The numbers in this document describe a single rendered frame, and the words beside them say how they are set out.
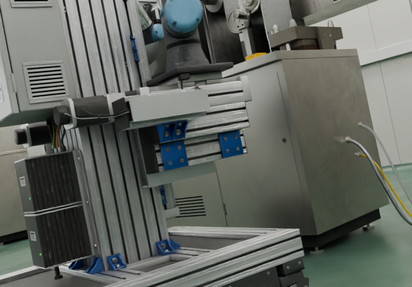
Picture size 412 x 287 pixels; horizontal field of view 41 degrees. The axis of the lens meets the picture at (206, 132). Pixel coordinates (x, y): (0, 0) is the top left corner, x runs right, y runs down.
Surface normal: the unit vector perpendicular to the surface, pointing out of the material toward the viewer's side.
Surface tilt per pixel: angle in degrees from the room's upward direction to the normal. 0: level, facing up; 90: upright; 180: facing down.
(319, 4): 90
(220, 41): 90
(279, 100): 90
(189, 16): 98
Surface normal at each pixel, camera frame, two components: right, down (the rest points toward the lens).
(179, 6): 0.15, 0.07
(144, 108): 0.53, -0.13
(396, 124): -0.72, 0.12
